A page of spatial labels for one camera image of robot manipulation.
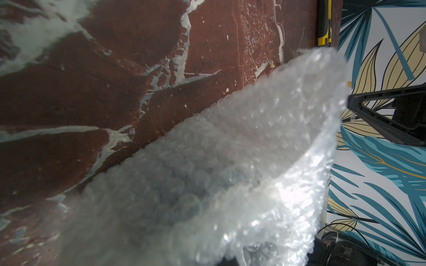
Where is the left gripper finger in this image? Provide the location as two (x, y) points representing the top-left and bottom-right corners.
(347, 84), (426, 146)

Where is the clear bubble wrap sheet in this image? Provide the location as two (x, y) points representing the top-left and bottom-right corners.
(58, 48), (350, 266)

